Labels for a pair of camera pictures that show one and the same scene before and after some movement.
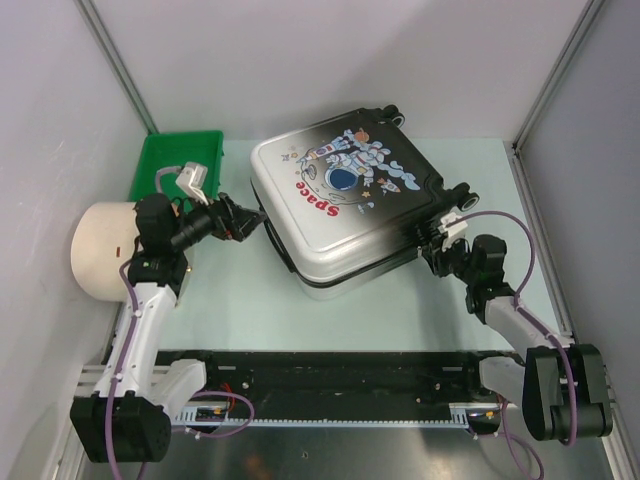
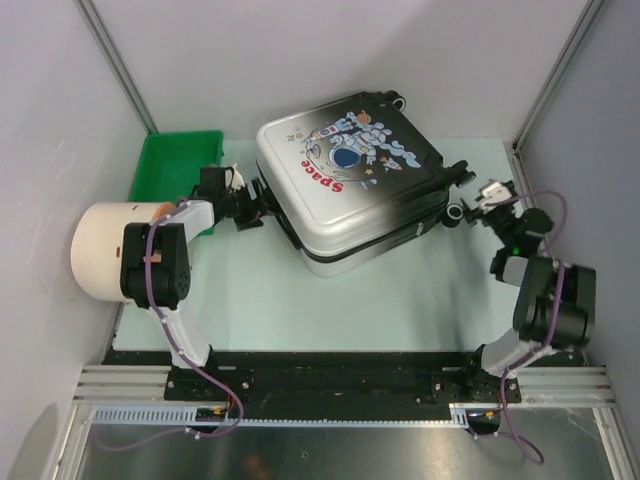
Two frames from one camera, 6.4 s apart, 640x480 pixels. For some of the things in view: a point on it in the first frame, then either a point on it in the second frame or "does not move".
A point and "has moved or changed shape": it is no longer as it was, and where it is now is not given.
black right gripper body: [455, 260] → [502, 223]
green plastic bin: [178, 149] does not move
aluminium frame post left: [115, 60] does not move
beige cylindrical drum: [104, 235] does not move
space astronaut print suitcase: [347, 198] has moved or changed shape
